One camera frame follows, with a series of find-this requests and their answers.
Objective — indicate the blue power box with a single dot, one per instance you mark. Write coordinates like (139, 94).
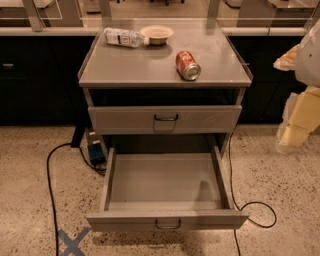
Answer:
(95, 152)

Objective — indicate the blue tape cross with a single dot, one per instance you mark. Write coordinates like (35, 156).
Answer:
(72, 245)

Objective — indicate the dark lab bench cabinets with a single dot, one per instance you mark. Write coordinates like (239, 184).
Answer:
(38, 79)

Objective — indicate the grey drawer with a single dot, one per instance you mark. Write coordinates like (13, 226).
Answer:
(166, 192)
(164, 119)

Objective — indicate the red soda can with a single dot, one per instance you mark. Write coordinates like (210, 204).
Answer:
(187, 67)

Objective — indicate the clear plastic water bottle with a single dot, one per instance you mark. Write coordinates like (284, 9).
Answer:
(125, 38)

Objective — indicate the grey metal drawer cabinet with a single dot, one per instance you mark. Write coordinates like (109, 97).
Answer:
(115, 76)

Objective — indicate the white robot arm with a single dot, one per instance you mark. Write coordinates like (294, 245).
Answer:
(304, 59)

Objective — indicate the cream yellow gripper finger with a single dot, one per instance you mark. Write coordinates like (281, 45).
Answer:
(301, 117)

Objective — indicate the grey top drawer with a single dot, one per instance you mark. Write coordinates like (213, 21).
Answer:
(164, 119)

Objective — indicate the beige shallow bowl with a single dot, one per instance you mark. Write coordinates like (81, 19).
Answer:
(157, 34)

